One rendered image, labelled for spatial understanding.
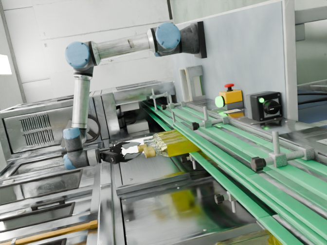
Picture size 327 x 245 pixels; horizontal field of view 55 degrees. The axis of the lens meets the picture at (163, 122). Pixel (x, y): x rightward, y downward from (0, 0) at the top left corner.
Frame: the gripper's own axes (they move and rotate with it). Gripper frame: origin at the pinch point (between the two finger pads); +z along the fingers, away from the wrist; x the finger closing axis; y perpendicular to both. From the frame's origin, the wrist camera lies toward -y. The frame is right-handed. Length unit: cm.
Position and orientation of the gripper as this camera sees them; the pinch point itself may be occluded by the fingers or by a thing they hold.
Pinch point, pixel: (139, 148)
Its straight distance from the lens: 150.6
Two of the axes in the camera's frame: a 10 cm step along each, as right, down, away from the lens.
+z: 9.7, -1.9, 1.5
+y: -1.8, -1.7, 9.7
